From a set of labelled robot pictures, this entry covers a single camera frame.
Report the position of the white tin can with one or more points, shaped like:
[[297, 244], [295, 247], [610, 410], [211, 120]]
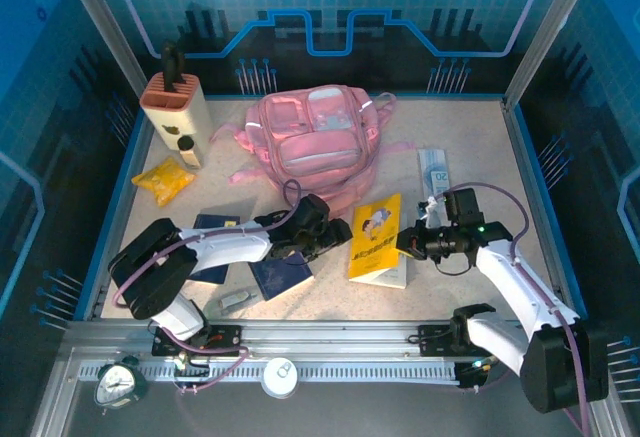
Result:
[[280, 377]]

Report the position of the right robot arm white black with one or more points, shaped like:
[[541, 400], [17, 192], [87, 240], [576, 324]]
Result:
[[520, 287]]

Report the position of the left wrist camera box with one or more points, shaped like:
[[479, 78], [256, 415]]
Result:
[[314, 209]]

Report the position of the dark blue book yellow label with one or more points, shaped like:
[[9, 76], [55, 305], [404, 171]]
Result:
[[280, 277], [215, 222]]

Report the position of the aluminium front beam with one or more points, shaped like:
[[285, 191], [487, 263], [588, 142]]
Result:
[[325, 337]]

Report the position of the ruler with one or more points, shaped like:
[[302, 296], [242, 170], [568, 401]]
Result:
[[434, 167]]

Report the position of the aluminium frame post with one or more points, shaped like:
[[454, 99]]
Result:
[[545, 32], [100, 22]]

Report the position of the pink backpack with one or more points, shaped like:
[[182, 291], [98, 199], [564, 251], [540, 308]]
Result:
[[315, 152]]

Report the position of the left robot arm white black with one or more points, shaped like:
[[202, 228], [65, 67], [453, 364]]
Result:
[[230, 247]]

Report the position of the beige knife block orange top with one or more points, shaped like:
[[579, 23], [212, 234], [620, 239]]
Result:
[[175, 112]]

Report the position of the green alarm clock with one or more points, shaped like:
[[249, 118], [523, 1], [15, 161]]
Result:
[[117, 386]]

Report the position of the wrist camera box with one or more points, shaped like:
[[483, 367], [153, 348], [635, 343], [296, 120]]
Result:
[[462, 207], [314, 209]]

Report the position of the yellow snack bag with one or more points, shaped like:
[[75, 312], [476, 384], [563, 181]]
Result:
[[162, 179]]

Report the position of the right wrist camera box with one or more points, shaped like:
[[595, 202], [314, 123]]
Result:
[[462, 207]]

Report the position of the small beige bottle black cap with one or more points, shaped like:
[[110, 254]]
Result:
[[189, 154]]

